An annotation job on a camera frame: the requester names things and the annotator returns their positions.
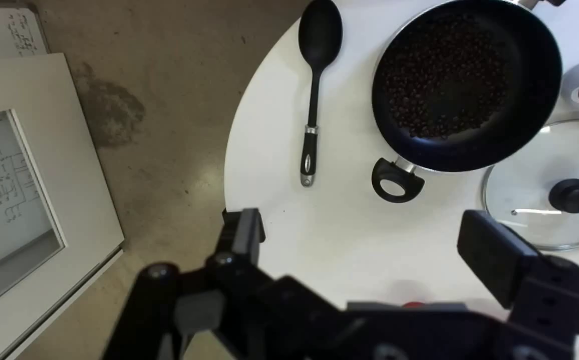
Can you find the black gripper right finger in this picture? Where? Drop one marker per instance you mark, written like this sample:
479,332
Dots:
499,257

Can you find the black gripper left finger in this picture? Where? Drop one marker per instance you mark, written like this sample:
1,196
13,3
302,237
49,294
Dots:
244,233

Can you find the glass lid with black knob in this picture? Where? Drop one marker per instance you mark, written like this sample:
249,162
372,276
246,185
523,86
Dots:
572,194

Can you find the black cooking pot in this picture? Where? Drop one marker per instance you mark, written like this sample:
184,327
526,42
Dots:
450,67

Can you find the white framed panel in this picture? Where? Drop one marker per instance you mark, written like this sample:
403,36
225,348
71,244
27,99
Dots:
69,166

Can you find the black plastic serving spoon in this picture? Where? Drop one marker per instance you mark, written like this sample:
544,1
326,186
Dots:
319,32

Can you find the white printed sheet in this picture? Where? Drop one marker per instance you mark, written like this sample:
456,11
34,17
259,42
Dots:
9,32

